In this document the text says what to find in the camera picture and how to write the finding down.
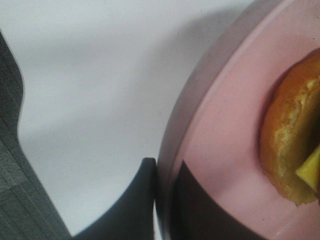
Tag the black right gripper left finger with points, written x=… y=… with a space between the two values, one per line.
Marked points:
x=131 y=217

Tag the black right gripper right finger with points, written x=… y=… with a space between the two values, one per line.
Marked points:
x=196 y=216

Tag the pink round plate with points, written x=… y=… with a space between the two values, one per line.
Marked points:
x=216 y=124

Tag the burger with cheese and lettuce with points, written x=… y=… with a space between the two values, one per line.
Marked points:
x=290 y=129

